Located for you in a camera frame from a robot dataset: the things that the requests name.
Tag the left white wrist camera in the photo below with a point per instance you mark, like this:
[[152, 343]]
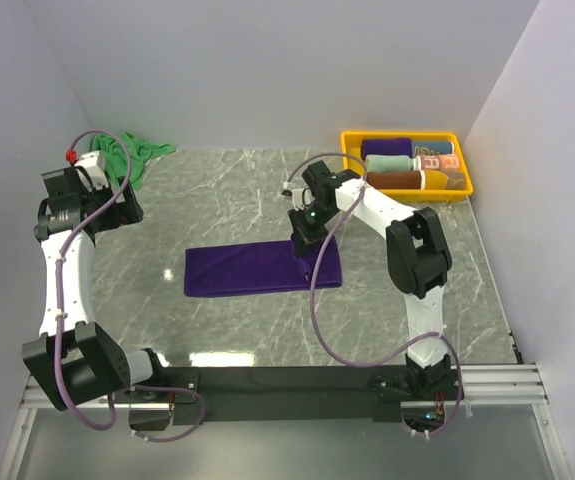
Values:
[[91, 170]]

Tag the green towel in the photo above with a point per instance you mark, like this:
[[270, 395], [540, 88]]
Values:
[[140, 152]]

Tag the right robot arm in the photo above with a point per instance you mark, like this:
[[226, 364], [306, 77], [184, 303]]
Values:
[[417, 258]]

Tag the rolled mint towel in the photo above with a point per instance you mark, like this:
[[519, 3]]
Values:
[[377, 163]]

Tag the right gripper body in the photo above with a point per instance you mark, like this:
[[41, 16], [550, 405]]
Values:
[[310, 222]]

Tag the rolled brown towel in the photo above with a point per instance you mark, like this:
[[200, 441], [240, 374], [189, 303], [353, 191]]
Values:
[[409, 180]]

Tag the purple towel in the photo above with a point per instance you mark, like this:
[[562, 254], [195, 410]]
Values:
[[247, 269], [387, 146]]

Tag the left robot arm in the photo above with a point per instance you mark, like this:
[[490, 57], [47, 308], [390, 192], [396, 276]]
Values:
[[72, 349]]

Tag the black base beam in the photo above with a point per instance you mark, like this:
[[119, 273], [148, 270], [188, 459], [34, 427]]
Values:
[[225, 394]]

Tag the rolled purple towel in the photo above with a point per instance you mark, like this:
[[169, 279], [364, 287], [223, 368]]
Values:
[[387, 146]]

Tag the rolled pink printed towel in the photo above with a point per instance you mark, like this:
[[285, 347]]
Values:
[[442, 162]]

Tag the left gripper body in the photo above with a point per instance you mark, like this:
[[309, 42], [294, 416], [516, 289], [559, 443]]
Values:
[[119, 213]]

